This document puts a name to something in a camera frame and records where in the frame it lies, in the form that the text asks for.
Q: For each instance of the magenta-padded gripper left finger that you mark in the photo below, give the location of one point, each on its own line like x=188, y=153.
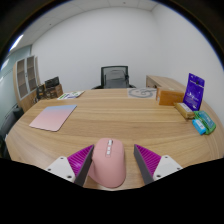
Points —
x=60, y=166

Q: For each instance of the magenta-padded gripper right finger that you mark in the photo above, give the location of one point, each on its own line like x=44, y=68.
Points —
x=166, y=165

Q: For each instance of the pink computer mouse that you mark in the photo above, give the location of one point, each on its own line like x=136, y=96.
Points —
x=107, y=166

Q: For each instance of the pink-blue gradient mouse pad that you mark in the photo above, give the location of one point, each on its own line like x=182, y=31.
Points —
x=53, y=117

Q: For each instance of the small blue box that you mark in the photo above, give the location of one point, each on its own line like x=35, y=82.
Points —
x=199, y=127

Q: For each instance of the small yellow-brown box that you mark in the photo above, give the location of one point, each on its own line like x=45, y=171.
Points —
x=184, y=110

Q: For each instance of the green box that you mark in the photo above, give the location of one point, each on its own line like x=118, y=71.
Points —
x=206, y=120

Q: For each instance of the black leather armchair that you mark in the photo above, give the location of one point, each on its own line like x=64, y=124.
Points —
x=8, y=123

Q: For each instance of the orange-brown box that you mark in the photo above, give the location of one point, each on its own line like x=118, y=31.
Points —
x=170, y=97

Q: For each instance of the white green-purple sticker sheet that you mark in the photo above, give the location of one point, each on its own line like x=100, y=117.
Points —
x=70, y=95

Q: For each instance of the large brown cardboard box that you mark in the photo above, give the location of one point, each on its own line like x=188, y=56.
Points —
x=56, y=91

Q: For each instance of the small brown cardboard box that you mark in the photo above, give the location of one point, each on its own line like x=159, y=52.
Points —
x=41, y=92

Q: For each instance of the purple standing pouch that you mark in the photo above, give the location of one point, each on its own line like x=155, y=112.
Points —
x=194, y=91

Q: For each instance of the wooden side desk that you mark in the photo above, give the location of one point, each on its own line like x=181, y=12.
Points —
x=163, y=81

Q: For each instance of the black box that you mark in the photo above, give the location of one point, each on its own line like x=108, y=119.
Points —
x=52, y=82

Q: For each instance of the wooden glass-door cabinet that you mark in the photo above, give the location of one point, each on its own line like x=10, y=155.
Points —
x=24, y=80

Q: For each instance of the black mesh office chair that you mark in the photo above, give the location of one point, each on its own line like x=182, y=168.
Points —
x=114, y=67

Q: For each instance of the long ceiling light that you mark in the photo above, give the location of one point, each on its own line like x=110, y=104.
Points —
x=16, y=42

